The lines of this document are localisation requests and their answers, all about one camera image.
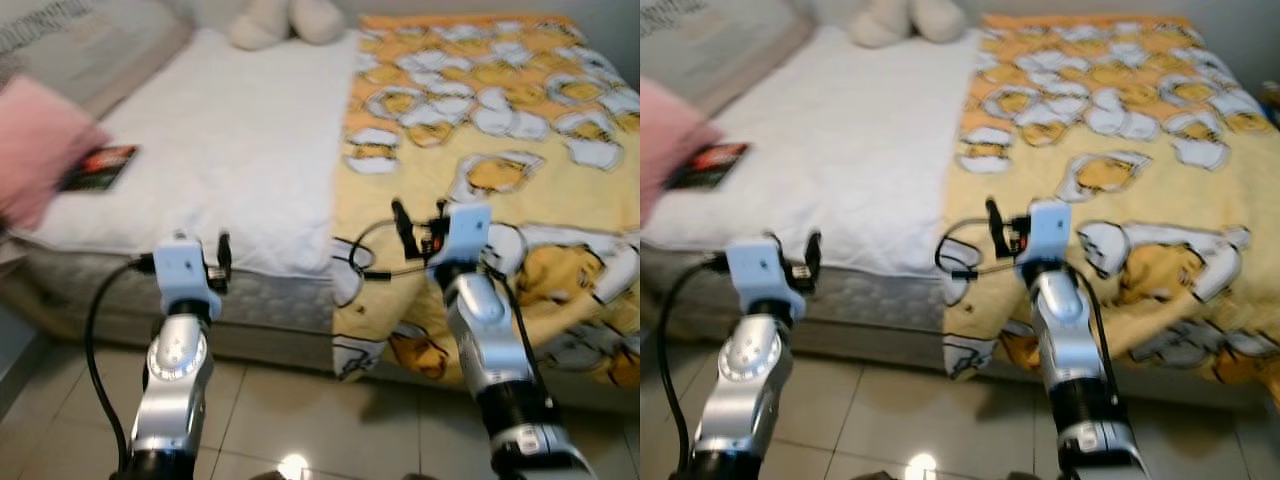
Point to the yellow cartoon print blanket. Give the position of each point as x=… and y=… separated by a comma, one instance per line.
x=1110, y=140
x=500, y=140

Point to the grey printed headboard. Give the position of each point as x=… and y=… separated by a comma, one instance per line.
x=720, y=45
x=90, y=45

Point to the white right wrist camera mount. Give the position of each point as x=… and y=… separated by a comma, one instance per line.
x=465, y=232
x=1046, y=230

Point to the cream plush toy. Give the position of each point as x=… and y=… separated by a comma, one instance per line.
x=905, y=20
x=285, y=22

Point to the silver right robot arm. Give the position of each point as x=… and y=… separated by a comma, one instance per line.
x=490, y=340
x=1065, y=340

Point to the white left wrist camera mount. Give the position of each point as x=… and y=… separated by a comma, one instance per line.
x=182, y=272
x=760, y=272

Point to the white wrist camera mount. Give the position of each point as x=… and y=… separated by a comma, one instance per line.
x=1046, y=230
x=465, y=232
x=182, y=272
x=760, y=272

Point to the dark book with red cover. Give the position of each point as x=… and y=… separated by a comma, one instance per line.
x=712, y=166
x=100, y=168

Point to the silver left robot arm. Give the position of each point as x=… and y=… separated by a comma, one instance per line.
x=745, y=390
x=175, y=390

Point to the pink plush pillow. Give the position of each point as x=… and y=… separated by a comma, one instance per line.
x=670, y=150
x=45, y=150

